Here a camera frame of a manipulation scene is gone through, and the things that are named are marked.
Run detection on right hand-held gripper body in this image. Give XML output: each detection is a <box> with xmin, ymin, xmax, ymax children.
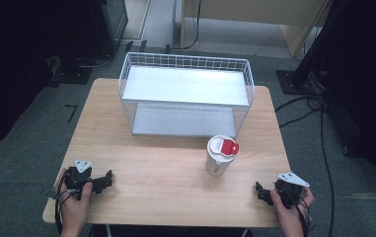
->
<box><xmin>273</xmin><ymin>171</ymin><xmax>311</xmax><ymax>210</ymax></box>

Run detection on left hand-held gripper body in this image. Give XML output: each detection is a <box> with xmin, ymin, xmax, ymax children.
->
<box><xmin>63</xmin><ymin>159</ymin><xmax>95</xmax><ymax>200</ymax></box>

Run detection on person's right hand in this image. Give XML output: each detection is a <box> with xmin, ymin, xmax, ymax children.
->
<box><xmin>269</xmin><ymin>186</ymin><xmax>316</xmax><ymax>231</ymax></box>

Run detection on person's left hand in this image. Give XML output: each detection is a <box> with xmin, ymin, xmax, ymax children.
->
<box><xmin>58</xmin><ymin>168</ymin><xmax>94</xmax><ymax>231</ymax></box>

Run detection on white cup with red lid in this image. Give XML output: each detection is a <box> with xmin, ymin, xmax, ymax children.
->
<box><xmin>205</xmin><ymin>134</ymin><xmax>241</xmax><ymax>177</ymax></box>

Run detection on dark stand base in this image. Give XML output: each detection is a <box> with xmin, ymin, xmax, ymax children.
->
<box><xmin>45</xmin><ymin>53</ymin><xmax>114</xmax><ymax>87</ymax></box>

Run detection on black metal stand with base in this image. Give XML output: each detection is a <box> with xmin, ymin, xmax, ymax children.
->
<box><xmin>275</xmin><ymin>0</ymin><xmax>351</xmax><ymax>97</ymax></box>

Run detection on beige wooden furniture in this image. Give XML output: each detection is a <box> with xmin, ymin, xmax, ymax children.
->
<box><xmin>180</xmin><ymin>0</ymin><xmax>332</xmax><ymax>58</ymax></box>

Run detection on right hand-held gripper black cable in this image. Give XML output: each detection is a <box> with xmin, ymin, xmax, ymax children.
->
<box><xmin>280</xmin><ymin>188</ymin><xmax>316</xmax><ymax>237</ymax></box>

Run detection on hand-held gripper black cable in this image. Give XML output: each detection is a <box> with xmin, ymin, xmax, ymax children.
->
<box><xmin>47</xmin><ymin>171</ymin><xmax>82</xmax><ymax>236</ymax></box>
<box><xmin>280</xmin><ymin>188</ymin><xmax>316</xmax><ymax>237</ymax></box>

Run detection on left hand-held gripper black cable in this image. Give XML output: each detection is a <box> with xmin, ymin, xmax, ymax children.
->
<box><xmin>47</xmin><ymin>171</ymin><xmax>82</xmax><ymax>236</ymax></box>

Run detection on black floor cables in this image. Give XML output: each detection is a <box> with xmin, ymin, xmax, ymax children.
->
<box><xmin>273</xmin><ymin>94</ymin><xmax>338</xmax><ymax>237</ymax></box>

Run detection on white wire two-tier rack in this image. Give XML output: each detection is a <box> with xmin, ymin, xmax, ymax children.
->
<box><xmin>117</xmin><ymin>51</ymin><xmax>256</xmax><ymax>139</ymax></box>

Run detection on thin black hanging cable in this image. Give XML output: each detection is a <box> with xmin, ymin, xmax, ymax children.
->
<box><xmin>175</xmin><ymin>0</ymin><xmax>203</xmax><ymax>51</ymax></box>

